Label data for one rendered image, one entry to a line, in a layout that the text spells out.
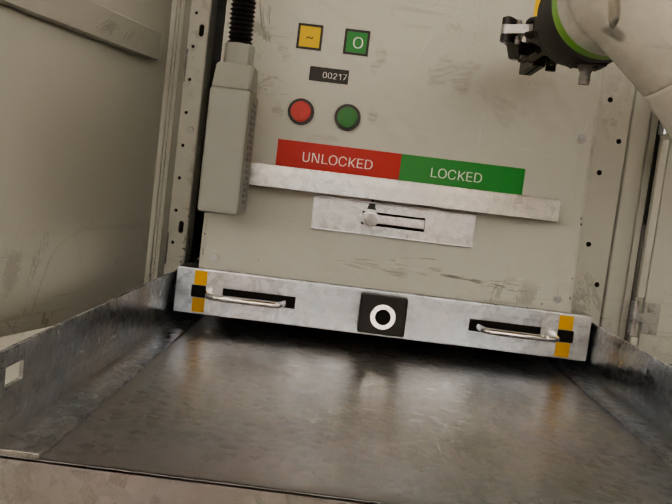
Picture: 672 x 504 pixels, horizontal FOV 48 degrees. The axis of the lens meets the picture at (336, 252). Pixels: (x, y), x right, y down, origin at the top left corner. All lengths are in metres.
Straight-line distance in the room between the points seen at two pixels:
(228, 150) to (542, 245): 0.42
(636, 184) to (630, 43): 0.67
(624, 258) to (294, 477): 0.81
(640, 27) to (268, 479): 0.40
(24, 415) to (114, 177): 0.56
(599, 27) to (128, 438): 0.46
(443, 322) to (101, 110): 0.53
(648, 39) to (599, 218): 0.67
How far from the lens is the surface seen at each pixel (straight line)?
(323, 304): 0.99
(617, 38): 0.60
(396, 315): 0.97
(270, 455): 0.59
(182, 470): 0.55
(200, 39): 1.22
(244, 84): 0.90
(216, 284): 1.00
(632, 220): 1.25
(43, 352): 0.63
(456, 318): 1.00
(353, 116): 0.98
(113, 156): 1.11
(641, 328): 1.25
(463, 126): 1.00
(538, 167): 1.02
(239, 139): 0.89
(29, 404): 0.62
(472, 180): 1.00
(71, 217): 1.04
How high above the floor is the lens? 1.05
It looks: 5 degrees down
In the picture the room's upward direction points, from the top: 7 degrees clockwise
